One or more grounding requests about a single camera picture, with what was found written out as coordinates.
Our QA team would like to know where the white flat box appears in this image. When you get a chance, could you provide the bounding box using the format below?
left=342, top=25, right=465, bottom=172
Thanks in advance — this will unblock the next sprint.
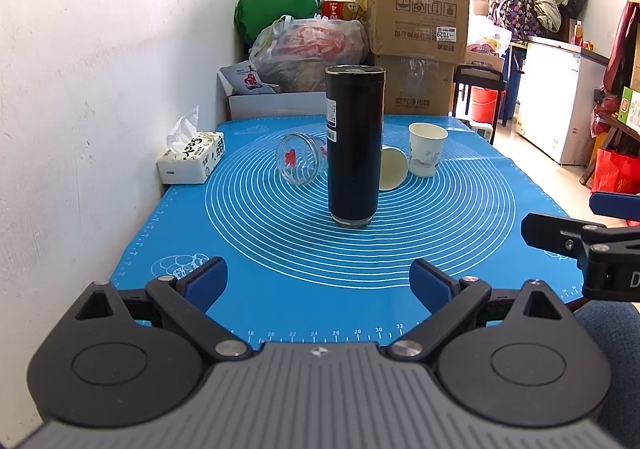
left=227, top=91, right=329, bottom=121

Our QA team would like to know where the person's jeans leg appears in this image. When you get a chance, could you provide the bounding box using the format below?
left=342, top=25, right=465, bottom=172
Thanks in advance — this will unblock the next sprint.
left=571, top=301, right=640, bottom=432

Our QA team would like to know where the green and white box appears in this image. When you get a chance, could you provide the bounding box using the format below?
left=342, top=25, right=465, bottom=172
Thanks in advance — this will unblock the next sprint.
left=617, top=86, right=640, bottom=131

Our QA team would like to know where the black chair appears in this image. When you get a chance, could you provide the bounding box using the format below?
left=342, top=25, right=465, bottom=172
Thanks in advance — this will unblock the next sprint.
left=453, top=64, right=506, bottom=146

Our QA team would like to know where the blue silicone mat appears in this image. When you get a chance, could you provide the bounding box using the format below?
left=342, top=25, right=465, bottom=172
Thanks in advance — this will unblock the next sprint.
left=108, top=114, right=589, bottom=351

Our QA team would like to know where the clear bag with red contents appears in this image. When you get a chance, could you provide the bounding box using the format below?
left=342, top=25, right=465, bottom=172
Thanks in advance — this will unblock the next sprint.
left=248, top=15, right=371, bottom=93

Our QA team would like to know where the black tumbler cup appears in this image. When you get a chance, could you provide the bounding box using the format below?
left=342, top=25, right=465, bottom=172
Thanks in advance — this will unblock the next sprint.
left=325, top=65, right=387, bottom=229

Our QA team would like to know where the small brown cardboard box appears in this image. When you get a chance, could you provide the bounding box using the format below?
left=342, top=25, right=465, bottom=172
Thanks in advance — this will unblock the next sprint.
left=373, top=54, right=456, bottom=117

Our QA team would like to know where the dark red jacket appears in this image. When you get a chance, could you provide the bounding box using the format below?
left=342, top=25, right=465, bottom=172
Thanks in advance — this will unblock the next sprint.
left=602, top=1, right=640, bottom=96

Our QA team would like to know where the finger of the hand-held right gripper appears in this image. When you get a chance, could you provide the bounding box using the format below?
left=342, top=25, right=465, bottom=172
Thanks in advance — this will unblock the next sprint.
left=521, top=212, right=640, bottom=276
left=588, top=191, right=640, bottom=220

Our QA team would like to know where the red bucket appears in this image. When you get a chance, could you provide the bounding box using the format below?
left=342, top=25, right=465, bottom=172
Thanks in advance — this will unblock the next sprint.
left=469, top=86, right=501, bottom=123

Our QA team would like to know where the white chest freezer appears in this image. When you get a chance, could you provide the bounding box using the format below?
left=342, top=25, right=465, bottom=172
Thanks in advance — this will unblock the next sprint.
left=515, top=36, right=609, bottom=166

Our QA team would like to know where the purple floral bag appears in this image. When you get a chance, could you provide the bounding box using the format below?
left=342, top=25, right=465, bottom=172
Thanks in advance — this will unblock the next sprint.
left=487, top=0, right=544, bottom=40

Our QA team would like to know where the red carton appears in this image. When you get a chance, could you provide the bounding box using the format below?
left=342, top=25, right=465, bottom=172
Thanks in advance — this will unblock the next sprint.
left=320, top=0, right=359, bottom=22

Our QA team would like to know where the white tissue pack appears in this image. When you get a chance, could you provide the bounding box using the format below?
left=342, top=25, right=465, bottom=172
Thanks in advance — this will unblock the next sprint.
left=156, top=105, right=226, bottom=185

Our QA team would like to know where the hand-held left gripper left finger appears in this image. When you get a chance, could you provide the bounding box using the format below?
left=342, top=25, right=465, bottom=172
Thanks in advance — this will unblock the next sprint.
left=74, top=256, right=253, bottom=363

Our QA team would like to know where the pink snack package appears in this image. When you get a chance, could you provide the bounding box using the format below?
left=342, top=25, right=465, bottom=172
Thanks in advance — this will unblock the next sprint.
left=466, top=42, right=506, bottom=73

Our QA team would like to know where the white printed pouch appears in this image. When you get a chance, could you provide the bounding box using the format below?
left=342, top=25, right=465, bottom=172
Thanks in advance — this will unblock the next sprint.
left=218, top=61, right=281, bottom=96

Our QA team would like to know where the plain white paper cup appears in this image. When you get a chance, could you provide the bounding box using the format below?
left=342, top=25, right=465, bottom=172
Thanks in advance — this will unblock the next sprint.
left=378, top=146, right=410, bottom=193

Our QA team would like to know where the red shopping bag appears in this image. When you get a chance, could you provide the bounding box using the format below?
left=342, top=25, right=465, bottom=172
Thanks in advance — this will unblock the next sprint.
left=579, top=148, right=640, bottom=195

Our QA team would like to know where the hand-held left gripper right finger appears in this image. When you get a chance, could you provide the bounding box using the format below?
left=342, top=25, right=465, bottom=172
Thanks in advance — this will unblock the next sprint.
left=391, top=258, right=577, bottom=361

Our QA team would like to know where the clear glass jar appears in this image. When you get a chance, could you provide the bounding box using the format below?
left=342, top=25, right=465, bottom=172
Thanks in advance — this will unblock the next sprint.
left=276, top=132, right=330, bottom=186

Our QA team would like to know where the printed white paper cup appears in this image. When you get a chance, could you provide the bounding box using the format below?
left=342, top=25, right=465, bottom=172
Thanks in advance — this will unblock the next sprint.
left=408, top=122, right=449, bottom=179

